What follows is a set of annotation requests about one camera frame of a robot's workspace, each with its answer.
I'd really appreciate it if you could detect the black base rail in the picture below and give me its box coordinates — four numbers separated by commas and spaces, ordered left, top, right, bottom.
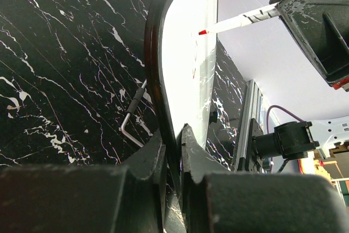
232, 80, 269, 172

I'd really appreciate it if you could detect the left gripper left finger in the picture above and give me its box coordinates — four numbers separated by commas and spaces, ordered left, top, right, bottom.
1, 132, 167, 232

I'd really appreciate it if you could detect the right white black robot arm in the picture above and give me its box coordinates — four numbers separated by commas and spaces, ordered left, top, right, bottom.
248, 0, 348, 160

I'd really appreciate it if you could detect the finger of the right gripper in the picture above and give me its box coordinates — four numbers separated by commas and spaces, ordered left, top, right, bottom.
269, 0, 348, 91

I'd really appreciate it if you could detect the metal whiteboard stand leg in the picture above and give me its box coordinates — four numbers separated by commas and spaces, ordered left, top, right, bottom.
119, 80, 147, 148

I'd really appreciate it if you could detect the white whiteboard black frame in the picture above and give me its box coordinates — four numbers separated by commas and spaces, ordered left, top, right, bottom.
144, 0, 218, 192

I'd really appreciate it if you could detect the red capped whiteboard marker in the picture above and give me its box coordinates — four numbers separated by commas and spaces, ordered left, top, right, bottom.
198, 2, 280, 35

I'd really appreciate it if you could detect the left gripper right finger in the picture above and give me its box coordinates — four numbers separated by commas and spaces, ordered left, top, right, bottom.
181, 125, 348, 232

